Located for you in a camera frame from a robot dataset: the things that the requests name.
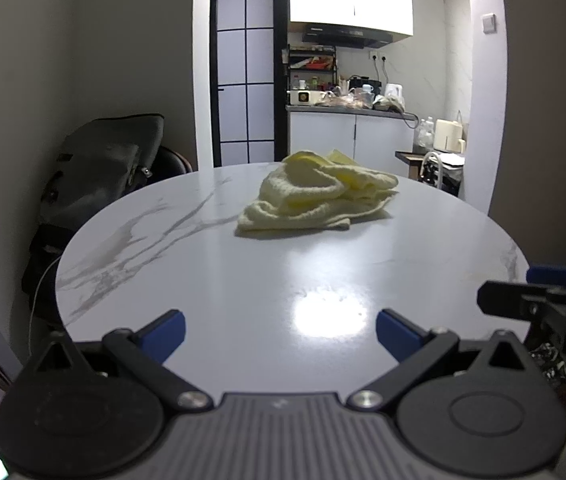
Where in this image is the cream box appliance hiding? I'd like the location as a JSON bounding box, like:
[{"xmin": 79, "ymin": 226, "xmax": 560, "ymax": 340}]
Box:
[{"xmin": 434, "ymin": 118, "xmax": 465, "ymax": 153}]

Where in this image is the black chair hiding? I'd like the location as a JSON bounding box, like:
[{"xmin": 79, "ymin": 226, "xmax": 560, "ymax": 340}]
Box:
[{"xmin": 150, "ymin": 146, "xmax": 197, "ymax": 183}]

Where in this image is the white countertop appliance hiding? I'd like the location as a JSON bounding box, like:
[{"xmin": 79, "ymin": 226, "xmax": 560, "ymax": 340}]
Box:
[{"xmin": 287, "ymin": 89, "xmax": 328, "ymax": 107}]

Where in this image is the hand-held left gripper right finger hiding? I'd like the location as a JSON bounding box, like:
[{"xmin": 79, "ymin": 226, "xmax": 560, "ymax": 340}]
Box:
[{"xmin": 347, "ymin": 308, "xmax": 546, "ymax": 414}]

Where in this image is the black range hood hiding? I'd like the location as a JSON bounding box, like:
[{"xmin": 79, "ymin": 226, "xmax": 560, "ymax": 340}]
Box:
[{"xmin": 290, "ymin": 22, "xmax": 395, "ymax": 50}]

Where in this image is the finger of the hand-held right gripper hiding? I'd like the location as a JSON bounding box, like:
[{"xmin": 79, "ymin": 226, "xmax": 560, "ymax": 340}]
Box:
[
  {"xmin": 477, "ymin": 280, "xmax": 566, "ymax": 319},
  {"xmin": 526, "ymin": 265, "xmax": 566, "ymax": 287}
]

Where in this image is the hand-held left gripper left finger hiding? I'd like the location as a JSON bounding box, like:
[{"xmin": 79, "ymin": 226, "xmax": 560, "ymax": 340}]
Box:
[{"xmin": 16, "ymin": 309, "xmax": 214, "ymax": 414}]

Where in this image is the black spice rack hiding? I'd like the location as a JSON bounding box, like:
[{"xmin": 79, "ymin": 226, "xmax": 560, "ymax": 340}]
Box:
[{"xmin": 282, "ymin": 44, "xmax": 338, "ymax": 92}]

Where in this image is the white lower kitchen cabinet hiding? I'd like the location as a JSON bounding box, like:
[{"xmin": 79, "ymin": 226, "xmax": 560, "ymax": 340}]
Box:
[{"xmin": 287, "ymin": 105, "xmax": 416, "ymax": 178}]

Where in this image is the grey backpack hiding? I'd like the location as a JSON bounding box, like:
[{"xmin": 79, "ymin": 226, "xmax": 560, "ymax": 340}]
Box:
[{"xmin": 38, "ymin": 114, "xmax": 165, "ymax": 233}]

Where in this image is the yellow towel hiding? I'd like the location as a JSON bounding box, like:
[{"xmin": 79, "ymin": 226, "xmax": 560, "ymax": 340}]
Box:
[{"xmin": 235, "ymin": 148, "xmax": 400, "ymax": 237}]

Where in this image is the black bag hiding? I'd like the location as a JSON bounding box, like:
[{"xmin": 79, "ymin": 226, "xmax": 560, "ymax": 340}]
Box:
[{"xmin": 20, "ymin": 222, "xmax": 78, "ymax": 322}]

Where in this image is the black framed glass door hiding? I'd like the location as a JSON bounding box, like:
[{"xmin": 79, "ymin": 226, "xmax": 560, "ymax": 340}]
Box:
[{"xmin": 209, "ymin": 0, "xmax": 289, "ymax": 168}]

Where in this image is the clear plastic bottle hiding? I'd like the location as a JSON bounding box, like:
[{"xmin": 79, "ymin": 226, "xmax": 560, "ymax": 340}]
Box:
[{"xmin": 415, "ymin": 117, "xmax": 436, "ymax": 154}]

